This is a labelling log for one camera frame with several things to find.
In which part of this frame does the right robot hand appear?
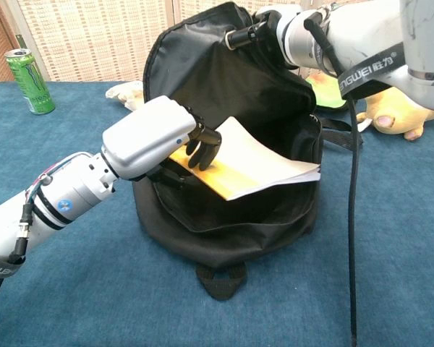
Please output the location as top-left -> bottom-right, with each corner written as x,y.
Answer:
225,4 -> 302,70

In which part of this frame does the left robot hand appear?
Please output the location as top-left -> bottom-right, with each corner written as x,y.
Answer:
101,95 -> 223,189

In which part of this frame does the white and yellow book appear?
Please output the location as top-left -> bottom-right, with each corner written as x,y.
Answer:
168,116 -> 322,202

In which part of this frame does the black backpack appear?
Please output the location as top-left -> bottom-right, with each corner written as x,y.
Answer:
131,1 -> 365,301

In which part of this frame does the clear bag of snacks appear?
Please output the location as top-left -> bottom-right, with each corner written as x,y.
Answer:
105,80 -> 145,111

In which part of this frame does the green and black cloth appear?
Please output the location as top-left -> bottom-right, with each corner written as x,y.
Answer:
305,72 -> 348,109

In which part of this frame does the woven folding screen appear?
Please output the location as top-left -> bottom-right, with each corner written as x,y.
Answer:
0,0 -> 401,87

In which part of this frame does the green energy drink can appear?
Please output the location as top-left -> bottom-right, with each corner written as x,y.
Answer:
4,48 -> 56,116

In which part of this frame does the yellow plush toy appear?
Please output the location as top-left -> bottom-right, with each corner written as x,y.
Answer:
356,86 -> 434,142

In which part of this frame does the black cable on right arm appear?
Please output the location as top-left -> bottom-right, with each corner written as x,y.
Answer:
303,17 -> 359,339

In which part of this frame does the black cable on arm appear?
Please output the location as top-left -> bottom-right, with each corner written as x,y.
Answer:
0,202 -> 33,330
303,17 -> 359,339

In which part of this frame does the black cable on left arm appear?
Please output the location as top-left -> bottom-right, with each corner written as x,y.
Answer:
0,202 -> 33,330

